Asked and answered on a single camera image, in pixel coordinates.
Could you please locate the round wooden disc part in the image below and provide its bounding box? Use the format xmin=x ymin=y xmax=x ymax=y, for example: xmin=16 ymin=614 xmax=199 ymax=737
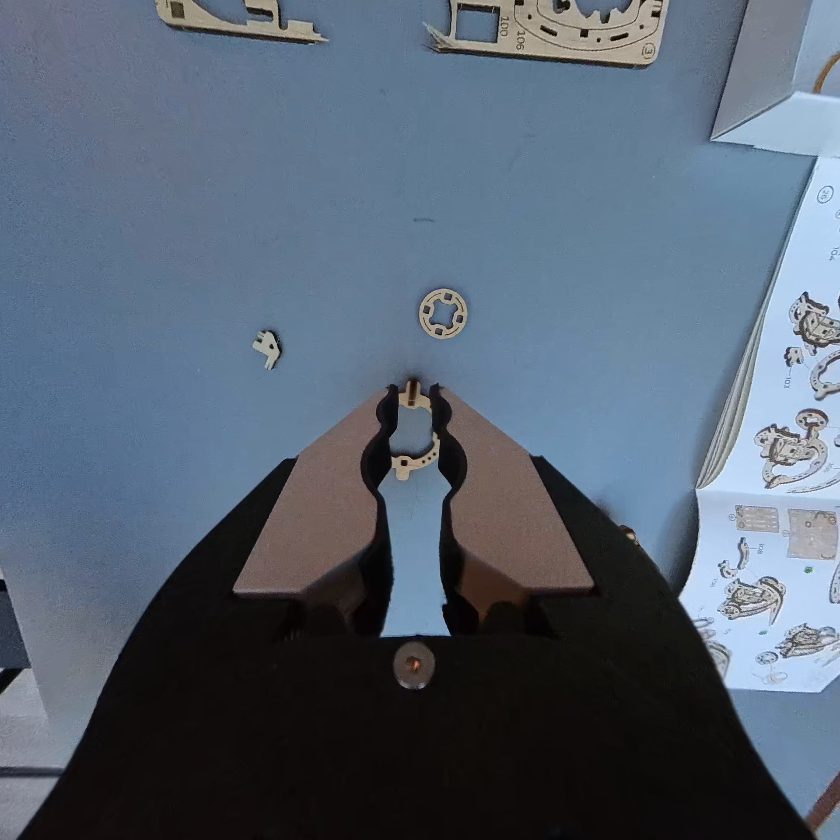
xmin=419 ymin=287 xmax=469 ymax=341

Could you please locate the open assembly instruction booklet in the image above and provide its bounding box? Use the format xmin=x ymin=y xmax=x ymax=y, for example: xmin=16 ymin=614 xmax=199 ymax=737
xmin=679 ymin=154 xmax=840 ymax=693

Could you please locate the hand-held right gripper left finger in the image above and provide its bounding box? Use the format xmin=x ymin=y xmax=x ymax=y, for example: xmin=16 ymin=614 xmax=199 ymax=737
xmin=233 ymin=387 xmax=401 ymax=624

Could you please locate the plywood sheet fragment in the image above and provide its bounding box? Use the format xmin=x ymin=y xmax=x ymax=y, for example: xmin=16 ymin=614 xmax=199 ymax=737
xmin=155 ymin=0 xmax=328 ymax=46

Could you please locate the wooden horseshoe shaped part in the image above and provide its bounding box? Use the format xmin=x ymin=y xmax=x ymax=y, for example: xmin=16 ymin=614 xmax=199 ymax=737
xmin=387 ymin=377 xmax=439 ymax=482

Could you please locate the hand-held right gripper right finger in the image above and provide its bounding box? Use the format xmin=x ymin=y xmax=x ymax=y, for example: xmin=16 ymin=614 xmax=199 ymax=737
xmin=430 ymin=386 xmax=595 ymax=624

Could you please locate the plywood part sheet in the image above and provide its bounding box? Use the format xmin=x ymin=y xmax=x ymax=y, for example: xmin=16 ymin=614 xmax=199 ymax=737
xmin=423 ymin=0 xmax=658 ymax=68

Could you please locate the shallow cardboard tray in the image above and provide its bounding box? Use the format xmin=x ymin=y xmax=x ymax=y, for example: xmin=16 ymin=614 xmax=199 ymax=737
xmin=709 ymin=0 xmax=840 ymax=158

